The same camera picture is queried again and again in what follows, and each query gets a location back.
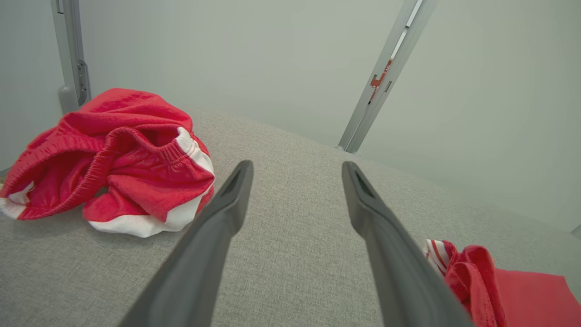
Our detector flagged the orange frame clip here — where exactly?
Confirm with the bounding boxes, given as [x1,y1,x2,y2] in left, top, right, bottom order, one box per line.
[369,58,394,104]

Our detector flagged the grey partition frame post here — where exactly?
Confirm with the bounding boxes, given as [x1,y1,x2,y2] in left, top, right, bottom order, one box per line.
[349,0,439,155]
[337,0,423,152]

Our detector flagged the red Bulls basketball jersey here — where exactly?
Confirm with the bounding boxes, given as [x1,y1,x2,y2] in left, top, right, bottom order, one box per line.
[423,239,581,327]

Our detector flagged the red shorts with white stripe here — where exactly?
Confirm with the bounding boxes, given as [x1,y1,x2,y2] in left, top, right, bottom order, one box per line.
[0,88,217,239]

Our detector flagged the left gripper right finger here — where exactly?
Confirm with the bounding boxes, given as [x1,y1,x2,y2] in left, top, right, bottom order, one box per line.
[341,161,475,327]

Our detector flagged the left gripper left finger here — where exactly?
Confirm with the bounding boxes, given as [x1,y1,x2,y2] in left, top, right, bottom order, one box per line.
[119,159,254,327]

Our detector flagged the grey slotted corner post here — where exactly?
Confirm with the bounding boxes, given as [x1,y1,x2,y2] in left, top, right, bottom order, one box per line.
[50,0,92,114]

